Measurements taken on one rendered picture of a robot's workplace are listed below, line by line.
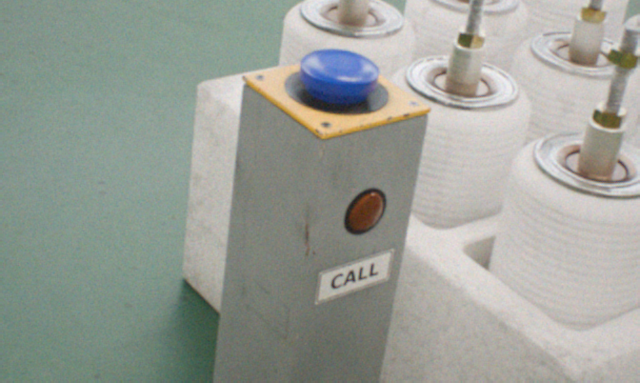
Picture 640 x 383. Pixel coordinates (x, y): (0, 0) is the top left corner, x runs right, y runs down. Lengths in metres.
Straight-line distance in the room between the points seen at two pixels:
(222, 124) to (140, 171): 0.27
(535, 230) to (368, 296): 0.11
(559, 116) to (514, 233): 0.15
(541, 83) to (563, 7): 0.16
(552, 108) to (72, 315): 0.40
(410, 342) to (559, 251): 0.12
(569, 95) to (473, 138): 0.10
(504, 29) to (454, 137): 0.18
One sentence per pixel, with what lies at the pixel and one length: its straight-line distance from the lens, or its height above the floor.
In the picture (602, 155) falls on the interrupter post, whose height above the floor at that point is 0.26.
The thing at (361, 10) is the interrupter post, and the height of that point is 0.26.
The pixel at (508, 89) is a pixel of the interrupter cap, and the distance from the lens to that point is 0.81.
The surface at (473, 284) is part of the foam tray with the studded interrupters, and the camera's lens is 0.73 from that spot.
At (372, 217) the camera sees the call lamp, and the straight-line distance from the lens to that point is 0.62.
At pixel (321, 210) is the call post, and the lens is 0.60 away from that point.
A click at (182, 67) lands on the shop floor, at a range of 1.37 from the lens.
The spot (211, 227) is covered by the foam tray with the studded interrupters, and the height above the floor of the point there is 0.07.
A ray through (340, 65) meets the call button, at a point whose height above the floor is 0.33.
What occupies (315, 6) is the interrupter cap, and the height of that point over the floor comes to 0.25.
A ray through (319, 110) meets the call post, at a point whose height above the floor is 0.31.
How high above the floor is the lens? 0.58
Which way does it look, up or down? 29 degrees down
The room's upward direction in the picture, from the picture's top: 8 degrees clockwise
